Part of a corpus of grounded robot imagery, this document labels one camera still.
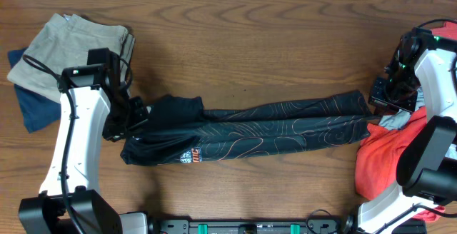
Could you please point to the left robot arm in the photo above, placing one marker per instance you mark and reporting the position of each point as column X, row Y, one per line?
column 95, row 106

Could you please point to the red t-shirt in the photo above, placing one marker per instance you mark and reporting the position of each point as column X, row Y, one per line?
column 381, row 150

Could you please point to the light grey t-shirt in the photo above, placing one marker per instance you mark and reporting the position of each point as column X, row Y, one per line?
column 400, row 119

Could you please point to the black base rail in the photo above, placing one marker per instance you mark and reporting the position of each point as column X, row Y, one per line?
column 314, row 224

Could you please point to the folded navy blue garment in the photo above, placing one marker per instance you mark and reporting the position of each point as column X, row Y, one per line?
column 38, row 111

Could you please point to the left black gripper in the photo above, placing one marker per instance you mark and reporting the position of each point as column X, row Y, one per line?
column 141, row 117

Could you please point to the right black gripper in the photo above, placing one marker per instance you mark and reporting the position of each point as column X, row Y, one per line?
column 377, row 97

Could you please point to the black patterned cycling jersey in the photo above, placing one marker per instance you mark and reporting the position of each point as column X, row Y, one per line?
column 181, row 130

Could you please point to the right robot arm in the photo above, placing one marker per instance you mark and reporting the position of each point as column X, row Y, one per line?
column 424, row 178

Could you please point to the folded khaki trousers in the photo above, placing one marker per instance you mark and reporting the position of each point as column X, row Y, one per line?
column 64, row 42

